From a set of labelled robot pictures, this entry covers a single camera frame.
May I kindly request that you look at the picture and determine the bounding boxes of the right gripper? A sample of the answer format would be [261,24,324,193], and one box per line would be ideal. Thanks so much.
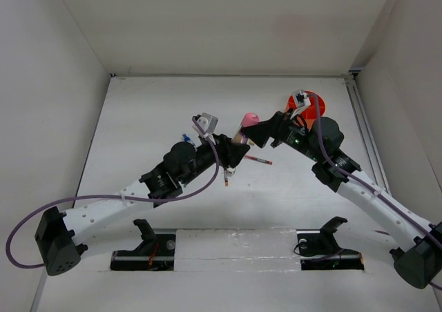
[241,107,323,162]

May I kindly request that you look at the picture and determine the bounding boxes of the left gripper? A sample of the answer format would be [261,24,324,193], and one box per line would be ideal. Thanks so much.
[180,132,248,185]

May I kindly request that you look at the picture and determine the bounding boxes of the pink capped glue stick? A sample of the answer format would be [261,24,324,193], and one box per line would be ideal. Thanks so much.
[232,113,260,144]

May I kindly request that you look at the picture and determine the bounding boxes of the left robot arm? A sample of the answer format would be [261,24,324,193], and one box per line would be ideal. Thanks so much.
[35,135,250,276]

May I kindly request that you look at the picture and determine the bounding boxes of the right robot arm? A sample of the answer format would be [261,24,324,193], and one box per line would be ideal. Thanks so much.
[241,112,441,289]

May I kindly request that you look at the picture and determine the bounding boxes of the red gel pen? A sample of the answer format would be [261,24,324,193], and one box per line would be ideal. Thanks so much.
[244,155,273,166]

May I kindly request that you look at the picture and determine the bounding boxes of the orange gel pen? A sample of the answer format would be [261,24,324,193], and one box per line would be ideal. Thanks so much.
[223,168,229,187]

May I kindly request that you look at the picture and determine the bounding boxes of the orange round organizer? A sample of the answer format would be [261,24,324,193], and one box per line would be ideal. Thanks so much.
[284,90,326,129]

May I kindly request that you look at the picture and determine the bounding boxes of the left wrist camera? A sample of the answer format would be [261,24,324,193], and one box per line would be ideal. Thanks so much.
[192,113,218,137]

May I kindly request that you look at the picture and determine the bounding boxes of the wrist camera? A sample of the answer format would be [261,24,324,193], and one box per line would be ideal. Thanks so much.
[292,90,311,115]
[192,113,218,137]

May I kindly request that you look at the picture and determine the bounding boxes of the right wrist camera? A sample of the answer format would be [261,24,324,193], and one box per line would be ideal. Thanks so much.
[292,90,311,115]

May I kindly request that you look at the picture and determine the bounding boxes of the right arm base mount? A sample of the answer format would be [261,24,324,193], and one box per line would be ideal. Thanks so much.
[293,217,365,271]

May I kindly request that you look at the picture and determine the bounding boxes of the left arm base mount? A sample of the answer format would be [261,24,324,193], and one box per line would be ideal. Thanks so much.
[110,219,176,271]

